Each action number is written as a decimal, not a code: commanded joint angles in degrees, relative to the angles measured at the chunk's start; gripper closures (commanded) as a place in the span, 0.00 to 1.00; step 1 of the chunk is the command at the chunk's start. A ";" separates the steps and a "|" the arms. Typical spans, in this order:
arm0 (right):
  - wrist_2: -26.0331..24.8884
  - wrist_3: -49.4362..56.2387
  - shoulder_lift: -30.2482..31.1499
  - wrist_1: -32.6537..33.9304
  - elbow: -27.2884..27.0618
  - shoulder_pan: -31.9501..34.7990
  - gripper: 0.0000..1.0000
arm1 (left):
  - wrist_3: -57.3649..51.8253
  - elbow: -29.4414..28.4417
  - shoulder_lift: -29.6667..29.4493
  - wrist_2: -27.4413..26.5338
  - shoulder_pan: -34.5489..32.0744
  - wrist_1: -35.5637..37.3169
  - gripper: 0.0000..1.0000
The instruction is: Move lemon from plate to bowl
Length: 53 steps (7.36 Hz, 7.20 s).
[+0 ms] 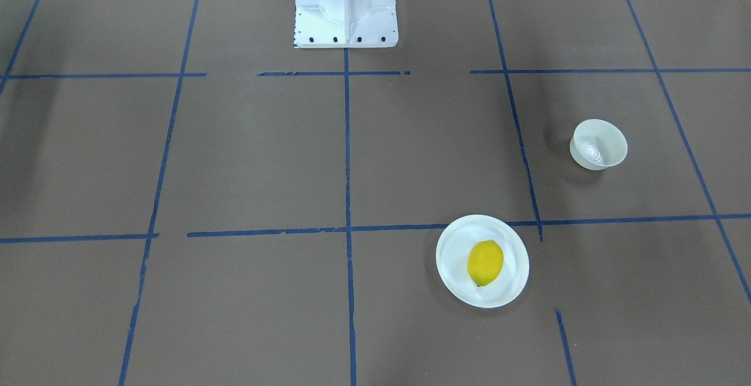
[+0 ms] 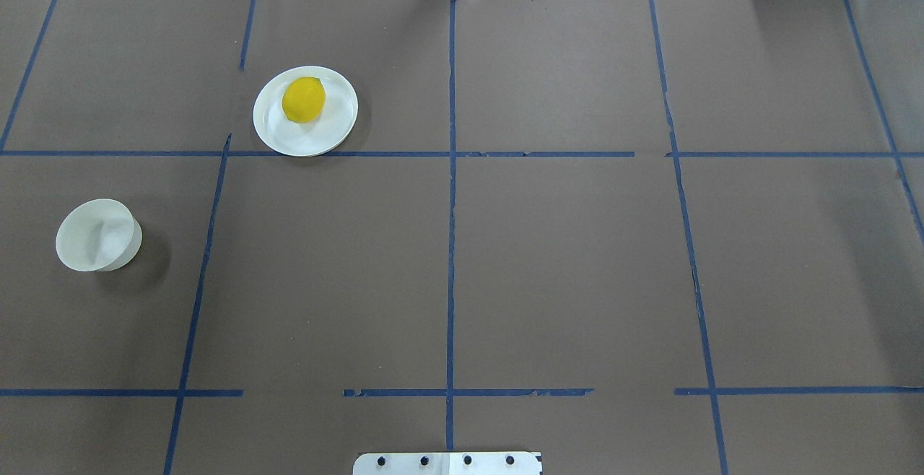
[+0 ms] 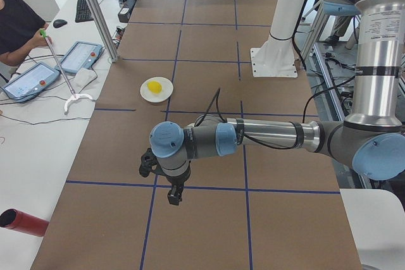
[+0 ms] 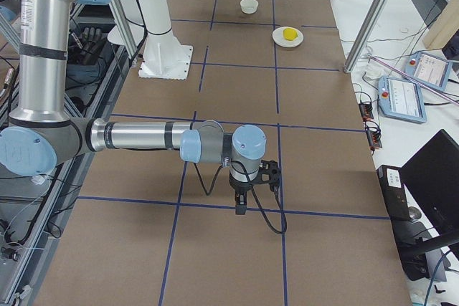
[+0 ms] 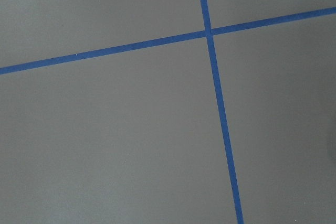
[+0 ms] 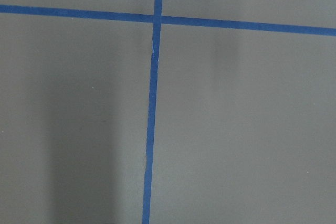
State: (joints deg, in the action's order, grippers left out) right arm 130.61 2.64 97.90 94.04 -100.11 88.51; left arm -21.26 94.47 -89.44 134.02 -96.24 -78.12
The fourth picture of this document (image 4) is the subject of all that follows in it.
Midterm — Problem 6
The white plate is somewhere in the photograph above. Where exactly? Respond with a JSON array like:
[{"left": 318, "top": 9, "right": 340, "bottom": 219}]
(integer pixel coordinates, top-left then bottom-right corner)
[{"left": 272, "top": 27, "right": 304, "bottom": 48}]

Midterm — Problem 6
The white bowl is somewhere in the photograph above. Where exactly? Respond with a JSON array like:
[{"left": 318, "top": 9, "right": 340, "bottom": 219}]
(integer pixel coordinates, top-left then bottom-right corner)
[{"left": 240, "top": 0, "right": 259, "bottom": 14}]

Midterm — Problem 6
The aluminium frame post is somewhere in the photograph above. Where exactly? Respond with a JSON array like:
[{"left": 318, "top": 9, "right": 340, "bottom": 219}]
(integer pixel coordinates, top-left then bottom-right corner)
[{"left": 344, "top": 0, "right": 388, "bottom": 73}]

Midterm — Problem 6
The yellow lemon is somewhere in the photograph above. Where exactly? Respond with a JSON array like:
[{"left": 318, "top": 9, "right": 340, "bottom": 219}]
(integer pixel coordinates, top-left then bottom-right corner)
[{"left": 283, "top": 27, "right": 298, "bottom": 41}]

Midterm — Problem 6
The black monitor stand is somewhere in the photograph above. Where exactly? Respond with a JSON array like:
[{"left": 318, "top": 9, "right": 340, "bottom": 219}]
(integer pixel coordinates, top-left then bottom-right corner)
[{"left": 392, "top": 221, "right": 458, "bottom": 281}]

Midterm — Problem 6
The lower orange circuit board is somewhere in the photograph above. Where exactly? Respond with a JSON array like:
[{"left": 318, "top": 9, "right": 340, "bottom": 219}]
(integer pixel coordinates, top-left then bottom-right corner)
[{"left": 366, "top": 128, "right": 382, "bottom": 151}]

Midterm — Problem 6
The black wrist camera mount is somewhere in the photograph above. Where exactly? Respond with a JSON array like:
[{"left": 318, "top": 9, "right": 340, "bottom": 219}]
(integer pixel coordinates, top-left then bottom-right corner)
[{"left": 253, "top": 160, "right": 281, "bottom": 196}]

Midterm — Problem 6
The orange circuit board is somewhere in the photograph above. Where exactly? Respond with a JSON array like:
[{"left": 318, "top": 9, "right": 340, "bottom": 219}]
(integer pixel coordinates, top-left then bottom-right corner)
[
  {"left": 366, "top": 128, "right": 382, "bottom": 151},
  {"left": 359, "top": 102, "right": 374, "bottom": 121}
]

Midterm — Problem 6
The wooden board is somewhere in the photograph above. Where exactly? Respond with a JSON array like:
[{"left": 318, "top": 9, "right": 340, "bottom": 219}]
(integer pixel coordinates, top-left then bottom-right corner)
[{"left": 423, "top": 0, "right": 459, "bottom": 49}]

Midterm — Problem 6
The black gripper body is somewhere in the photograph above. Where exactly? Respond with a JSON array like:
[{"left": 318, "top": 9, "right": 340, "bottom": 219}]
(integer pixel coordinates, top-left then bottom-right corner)
[{"left": 229, "top": 176, "right": 252, "bottom": 201}]

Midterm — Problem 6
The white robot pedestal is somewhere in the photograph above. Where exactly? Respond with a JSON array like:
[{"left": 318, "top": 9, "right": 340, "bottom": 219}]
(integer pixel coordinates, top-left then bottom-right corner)
[{"left": 138, "top": 0, "right": 193, "bottom": 80}]

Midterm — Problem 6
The black box device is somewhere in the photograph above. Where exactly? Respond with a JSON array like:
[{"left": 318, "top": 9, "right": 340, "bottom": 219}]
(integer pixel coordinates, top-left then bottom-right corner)
[{"left": 377, "top": 165, "right": 410, "bottom": 221}]

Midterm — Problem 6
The teach pendant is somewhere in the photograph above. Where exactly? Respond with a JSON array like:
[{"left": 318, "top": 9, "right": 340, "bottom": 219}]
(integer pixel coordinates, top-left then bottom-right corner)
[
  {"left": 378, "top": 76, "right": 427, "bottom": 123},
  {"left": 404, "top": 52, "right": 453, "bottom": 92}
]

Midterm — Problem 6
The near teach pendant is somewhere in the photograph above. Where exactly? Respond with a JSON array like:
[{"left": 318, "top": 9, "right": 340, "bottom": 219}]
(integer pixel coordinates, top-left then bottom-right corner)
[{"left": 378, "top": 76, "right": 427, "bottom": 123}]

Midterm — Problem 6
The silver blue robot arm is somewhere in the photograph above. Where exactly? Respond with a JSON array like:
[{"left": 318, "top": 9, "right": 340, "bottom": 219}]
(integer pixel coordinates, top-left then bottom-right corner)
[{"left": 1, "top": 0, "right": 266, "bottom": 215}]

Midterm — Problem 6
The far teach pendant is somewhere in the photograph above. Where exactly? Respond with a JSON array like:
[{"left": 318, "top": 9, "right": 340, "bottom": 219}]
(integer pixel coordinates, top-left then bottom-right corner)
[{"left": 404, "top": 52, "right": 453, "bottom": 92}]

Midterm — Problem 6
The upper orange circuit board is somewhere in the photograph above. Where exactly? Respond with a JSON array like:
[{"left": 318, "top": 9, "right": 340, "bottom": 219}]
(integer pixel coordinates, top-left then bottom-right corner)
[{"left": 359, "top": 102, "right": 374, "bottom": 121}]

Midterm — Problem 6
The black laptop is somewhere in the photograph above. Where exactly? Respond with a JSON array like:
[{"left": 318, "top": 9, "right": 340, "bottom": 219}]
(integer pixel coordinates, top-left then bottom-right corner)
[{"left": 400, "top": 129, "right": 458, "bottom": 234}]

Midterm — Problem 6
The pink rod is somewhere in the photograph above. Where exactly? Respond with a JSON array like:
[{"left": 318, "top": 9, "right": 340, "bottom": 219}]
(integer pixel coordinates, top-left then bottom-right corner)
[{"left": 369, "top": 56, "right": 458, "bottom": 105}]

